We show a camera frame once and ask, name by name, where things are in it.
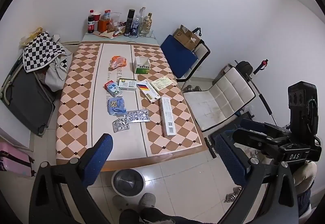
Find pink suitcase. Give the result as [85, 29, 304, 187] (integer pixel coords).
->
[0, 142, 36, 178]

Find blue label water bottle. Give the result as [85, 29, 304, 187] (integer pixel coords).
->
[129, 16, 142, 38]

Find red knob handle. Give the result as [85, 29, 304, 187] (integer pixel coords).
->
[254, 60, 269, 75]

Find silver dumbbells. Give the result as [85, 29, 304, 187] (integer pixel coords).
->
[183, 84, 202, 93]

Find silver dumbbell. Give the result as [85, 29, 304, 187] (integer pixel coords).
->
[224, 186, 243, 204]

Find box with black red yellow stripes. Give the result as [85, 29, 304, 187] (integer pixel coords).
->
[136, 81, 161, 103]

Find orange snack bag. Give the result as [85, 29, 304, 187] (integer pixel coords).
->
[110, 55, 127, 69]

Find blue white milk carton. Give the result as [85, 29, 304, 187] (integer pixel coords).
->
[103, 81, 123, 97]

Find orange box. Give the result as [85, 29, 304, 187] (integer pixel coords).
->
[98, 19, 111, 32]

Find person's right forearm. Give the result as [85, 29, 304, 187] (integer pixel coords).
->
[291, 162, 318, 218]

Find large silver blister pack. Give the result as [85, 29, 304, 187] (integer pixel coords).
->
[126, 110, 151, 123]

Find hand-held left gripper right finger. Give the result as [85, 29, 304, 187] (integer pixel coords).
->
[214, 134, 299, 224]

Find black frame chair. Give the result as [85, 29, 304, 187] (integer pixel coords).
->
[175, 36, 211, 83]

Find gold cap glass bottle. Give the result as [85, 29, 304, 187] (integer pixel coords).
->
[139, 13, 153, 37]

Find white bin with black bag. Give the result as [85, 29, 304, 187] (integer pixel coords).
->
[112, 169, 145, 198]

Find blue cartoon packet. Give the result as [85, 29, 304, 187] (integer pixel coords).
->
[106, 97, 127, 116]

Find black foam roller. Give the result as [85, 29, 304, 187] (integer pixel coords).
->
[237, 61, 253, 75]

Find clear plastic snack bag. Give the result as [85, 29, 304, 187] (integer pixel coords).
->
[107, 12, 122, 33]

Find flat green white medicine box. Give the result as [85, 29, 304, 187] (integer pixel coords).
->
[118, 79, 137, 91]

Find white clothing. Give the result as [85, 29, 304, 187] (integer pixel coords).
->
[38, 35, 74, 92]

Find person's dark trouser leg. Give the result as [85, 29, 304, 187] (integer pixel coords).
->
[119, 207, 178, 224]

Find white padded chair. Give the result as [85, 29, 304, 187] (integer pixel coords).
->
[183, 65, 257, 133]

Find cola bottle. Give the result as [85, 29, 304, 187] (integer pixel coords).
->
[88, 10, 95, 34]

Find flat cardboard piece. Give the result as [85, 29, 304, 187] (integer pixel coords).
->
[93, 30, 118, 40]

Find red paper cup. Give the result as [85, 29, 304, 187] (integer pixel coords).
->
[92, 12, 101, 31]

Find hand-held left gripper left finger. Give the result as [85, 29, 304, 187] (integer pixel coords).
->
[29, 133, 114, 224]

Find long white box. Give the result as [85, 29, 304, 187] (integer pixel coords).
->
[159, 97, 177, 137]

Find yellow plastic bag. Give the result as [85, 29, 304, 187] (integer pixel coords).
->
[20, 27, 43, 46]

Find grey slipper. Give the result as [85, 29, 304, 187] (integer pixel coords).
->
[138, 193, 157, 212]
[112, 195, 127, 209]

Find black spray can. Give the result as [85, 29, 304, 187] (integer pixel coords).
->
[124, 9, 135, 37]

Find black white checkered cloth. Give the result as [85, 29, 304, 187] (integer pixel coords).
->
[22, 32, 67, 73]

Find pale yellow paper leaflet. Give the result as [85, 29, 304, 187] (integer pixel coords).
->
[151, 77, 174, 91]

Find brown cardboard box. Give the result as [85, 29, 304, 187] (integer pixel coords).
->
[173, 25, 201, 51]

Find metal rod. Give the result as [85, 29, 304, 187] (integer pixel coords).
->
[246, 74, 279, 125]

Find small silver blister pack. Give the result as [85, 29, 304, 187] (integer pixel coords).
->
[112, 118, 130, 133]

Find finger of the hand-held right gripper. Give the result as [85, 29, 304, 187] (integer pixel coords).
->
[240, 118, 291, 139]
[208, 129, 282, 157]

